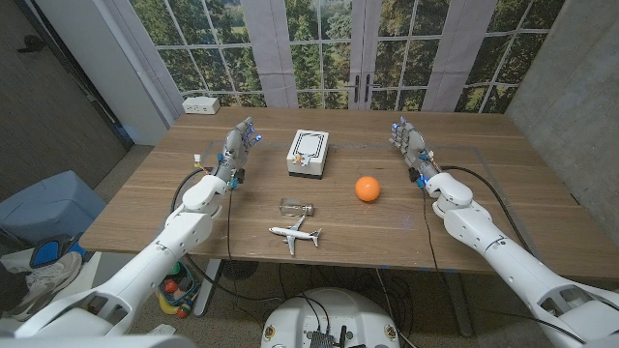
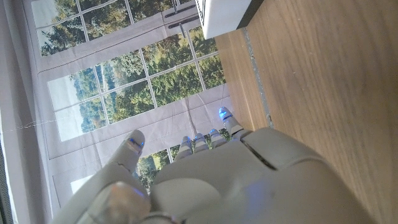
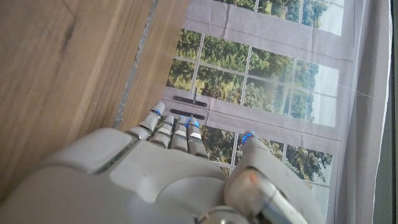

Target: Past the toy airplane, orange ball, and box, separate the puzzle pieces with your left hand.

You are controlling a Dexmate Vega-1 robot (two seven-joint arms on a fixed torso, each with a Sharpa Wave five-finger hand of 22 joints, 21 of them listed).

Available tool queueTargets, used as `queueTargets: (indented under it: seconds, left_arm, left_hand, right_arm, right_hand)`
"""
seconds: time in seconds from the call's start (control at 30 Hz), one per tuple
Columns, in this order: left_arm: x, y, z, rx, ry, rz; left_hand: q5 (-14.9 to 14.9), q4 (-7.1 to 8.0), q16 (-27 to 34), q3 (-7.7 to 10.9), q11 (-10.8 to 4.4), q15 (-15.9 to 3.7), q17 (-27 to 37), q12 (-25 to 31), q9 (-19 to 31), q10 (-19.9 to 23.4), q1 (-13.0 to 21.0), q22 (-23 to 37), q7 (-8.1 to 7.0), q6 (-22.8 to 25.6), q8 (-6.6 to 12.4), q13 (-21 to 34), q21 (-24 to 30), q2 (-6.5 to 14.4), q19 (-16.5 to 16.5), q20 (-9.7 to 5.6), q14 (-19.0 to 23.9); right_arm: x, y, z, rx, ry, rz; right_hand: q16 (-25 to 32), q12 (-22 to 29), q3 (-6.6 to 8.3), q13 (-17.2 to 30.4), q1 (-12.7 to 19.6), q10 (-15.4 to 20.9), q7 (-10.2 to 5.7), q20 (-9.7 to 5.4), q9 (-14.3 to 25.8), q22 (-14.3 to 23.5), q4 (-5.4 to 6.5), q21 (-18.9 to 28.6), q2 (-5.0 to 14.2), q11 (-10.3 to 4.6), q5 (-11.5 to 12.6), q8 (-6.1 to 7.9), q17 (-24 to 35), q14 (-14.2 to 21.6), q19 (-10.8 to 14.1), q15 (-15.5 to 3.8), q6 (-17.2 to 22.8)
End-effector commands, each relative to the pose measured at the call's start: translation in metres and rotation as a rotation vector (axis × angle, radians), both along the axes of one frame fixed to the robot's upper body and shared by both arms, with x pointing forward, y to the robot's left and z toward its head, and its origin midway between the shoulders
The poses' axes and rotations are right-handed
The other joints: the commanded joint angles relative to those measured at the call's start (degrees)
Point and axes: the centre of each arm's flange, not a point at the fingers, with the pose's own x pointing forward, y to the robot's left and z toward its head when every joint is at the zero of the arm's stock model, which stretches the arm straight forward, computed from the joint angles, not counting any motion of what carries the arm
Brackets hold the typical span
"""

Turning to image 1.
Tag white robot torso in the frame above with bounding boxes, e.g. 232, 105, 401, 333
259, 287, 401, 348

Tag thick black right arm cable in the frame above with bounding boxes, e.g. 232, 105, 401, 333
439, 165, 533, 255

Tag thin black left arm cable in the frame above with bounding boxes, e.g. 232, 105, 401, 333
224, 188, 233, 265

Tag round black floor fan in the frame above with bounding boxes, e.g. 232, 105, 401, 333
221, 259, 260, 281

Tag white power strip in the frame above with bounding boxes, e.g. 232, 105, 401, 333
181, 96, 221, 116

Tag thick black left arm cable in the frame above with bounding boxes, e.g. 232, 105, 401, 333
169, 166, 207, 214

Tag printed window backdrop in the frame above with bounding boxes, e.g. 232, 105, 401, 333
103, 0, 567, 115

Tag orange ball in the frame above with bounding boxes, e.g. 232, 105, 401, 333
354, 175, 382, 203

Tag basket of colourful toys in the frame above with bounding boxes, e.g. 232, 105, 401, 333
157, 260, 202, 319

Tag white table leg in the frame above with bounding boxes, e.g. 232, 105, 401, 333
192, 258, 223, 319

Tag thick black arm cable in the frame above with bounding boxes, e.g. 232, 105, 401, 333
439, 165, 533, 255
169, 166, 207, 214

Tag grey sneaker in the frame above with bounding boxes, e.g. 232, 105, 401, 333
4, 250, 84, 323

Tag grey table leg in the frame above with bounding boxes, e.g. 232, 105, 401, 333
444, 273, 475, 338

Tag white box with black print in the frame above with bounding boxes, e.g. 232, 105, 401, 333
285, 129, 330, 181

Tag black door handle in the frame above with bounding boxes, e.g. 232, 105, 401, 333
16, 34, 47, 53

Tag white toy airplane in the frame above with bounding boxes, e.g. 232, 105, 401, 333
268, 215, 323, 257

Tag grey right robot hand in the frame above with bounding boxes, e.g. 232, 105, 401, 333
389, 116, 440, 189

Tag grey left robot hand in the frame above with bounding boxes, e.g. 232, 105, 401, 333
214, 116, 263, 184

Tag clear glass bottle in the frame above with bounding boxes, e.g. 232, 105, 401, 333
278, 197, 315, 218

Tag blue-grey storage bin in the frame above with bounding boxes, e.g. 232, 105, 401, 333
0, 169, 107, 247

